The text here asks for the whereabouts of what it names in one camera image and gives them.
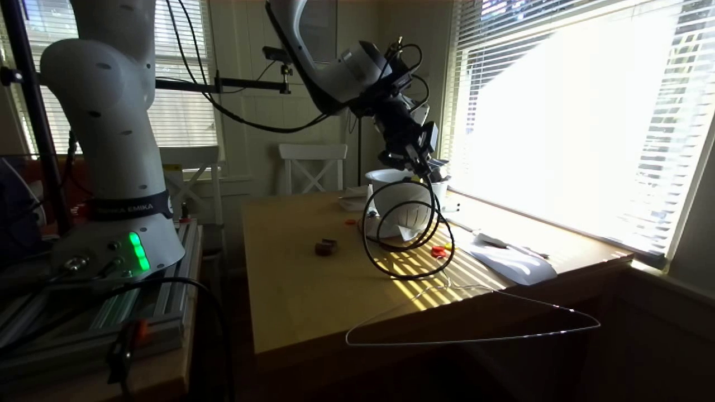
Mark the black stand pole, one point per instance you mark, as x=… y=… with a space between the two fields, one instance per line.
x=40 y=141

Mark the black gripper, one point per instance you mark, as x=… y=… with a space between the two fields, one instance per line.
x=405 y=131

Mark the aluminium rail frame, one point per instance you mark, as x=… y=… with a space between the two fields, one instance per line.
x=89 y=327

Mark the dark blue bulky object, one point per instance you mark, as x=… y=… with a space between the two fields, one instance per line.
x=18 y=209

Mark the white bowl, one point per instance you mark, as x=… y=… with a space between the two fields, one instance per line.
x=393 y=195

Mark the wooden table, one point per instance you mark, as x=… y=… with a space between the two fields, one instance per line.
x=313 y=297

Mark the black camera on boom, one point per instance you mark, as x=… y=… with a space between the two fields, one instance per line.
x=280 y=54

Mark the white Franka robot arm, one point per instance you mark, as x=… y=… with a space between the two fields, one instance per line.
x=104 y=96

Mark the white window blinds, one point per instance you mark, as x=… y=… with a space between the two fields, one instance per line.
x=186 y=118
x=671 y=113

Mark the dark small box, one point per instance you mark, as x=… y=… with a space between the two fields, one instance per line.
x=442 y=173

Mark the small brown round object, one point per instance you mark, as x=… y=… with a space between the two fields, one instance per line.
x=325 y=249

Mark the black boom bar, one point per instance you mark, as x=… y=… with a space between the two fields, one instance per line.
x=245 y=83

